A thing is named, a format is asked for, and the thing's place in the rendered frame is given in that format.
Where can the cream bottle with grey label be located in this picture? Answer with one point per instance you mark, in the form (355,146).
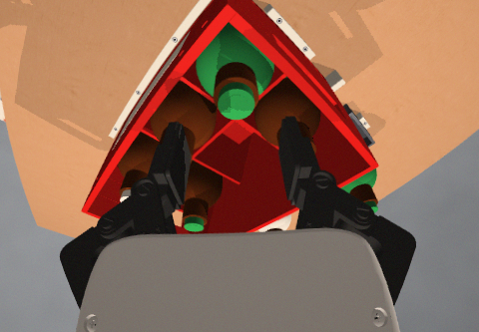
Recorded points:
(281,224)

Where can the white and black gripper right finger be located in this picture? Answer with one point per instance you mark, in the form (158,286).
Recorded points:
(322,204)

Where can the dark grey tray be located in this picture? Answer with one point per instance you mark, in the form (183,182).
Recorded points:
(363,131)

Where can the green bottle with pale label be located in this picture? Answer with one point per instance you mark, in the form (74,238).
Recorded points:
(362,189)

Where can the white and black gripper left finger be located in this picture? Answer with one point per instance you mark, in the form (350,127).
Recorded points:
(163,190)

